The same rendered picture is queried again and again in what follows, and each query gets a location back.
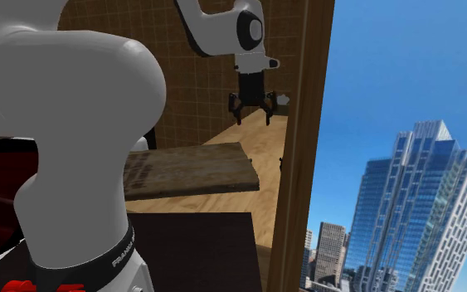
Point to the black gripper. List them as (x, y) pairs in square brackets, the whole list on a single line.
[(251, 89)]

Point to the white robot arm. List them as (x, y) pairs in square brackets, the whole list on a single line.
[(75, 121)]

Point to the small white object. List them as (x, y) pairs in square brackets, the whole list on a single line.
[(283, 98)]

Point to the worn wooden board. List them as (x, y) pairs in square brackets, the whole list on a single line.
[(192, 170)]

